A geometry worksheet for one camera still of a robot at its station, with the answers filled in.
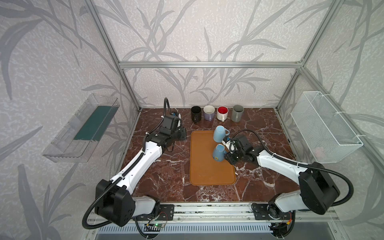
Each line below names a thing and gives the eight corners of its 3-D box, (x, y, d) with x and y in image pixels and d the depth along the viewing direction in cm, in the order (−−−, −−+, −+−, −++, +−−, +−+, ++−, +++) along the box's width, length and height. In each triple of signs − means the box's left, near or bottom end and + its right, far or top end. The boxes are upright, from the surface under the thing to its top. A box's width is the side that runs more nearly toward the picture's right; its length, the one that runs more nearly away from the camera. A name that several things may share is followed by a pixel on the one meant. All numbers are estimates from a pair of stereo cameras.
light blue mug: (211, 139, 104) (212, 130, 96) (220, 130, 109) (222, 121, 101) (218, 145, 101) (220, 136, 93) (228, 135, 106) (230, 126, 98)
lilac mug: (203, 123, 112) (203, 116, 106) (203, 111, 119) (203, 105, 113) (214, 123, 112) (215, 116, 106) (213, 112, 119) (214, 105, 113)
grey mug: (232, 123, 110) (234, 116, 103) (230, 112, 117) (232, 104, 111) (242, 123, 110) (245, 116, 103) (240, 112, 117) (242, 104, 111)
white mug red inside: (217, 122, 112) (217, 116, 107) (216, 111, 119) (216, 105, 114) (228, 122, 112) (229, 116, 107) (226, 111, 119) (227, 105, 114)
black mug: (191, 124, 112) (190, 116, 105) (192, 113, 120) (191, 105, 113) (201, 124, 112) (201, 116, 105) (201, 113, 120) (201, 105, 113)
